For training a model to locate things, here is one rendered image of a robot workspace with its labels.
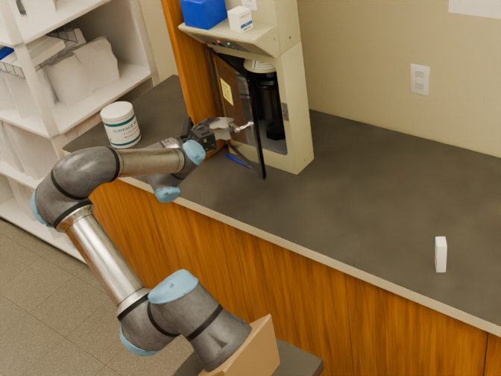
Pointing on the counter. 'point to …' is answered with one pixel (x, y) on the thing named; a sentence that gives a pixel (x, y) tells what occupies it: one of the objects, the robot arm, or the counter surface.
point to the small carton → (240, 19)
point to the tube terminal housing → (297, 146)
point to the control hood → (264, 34)
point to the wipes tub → (121, 124)
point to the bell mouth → (259, 66)
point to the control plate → (221, 42)
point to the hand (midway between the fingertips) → (229, 122)
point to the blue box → (203, 13)
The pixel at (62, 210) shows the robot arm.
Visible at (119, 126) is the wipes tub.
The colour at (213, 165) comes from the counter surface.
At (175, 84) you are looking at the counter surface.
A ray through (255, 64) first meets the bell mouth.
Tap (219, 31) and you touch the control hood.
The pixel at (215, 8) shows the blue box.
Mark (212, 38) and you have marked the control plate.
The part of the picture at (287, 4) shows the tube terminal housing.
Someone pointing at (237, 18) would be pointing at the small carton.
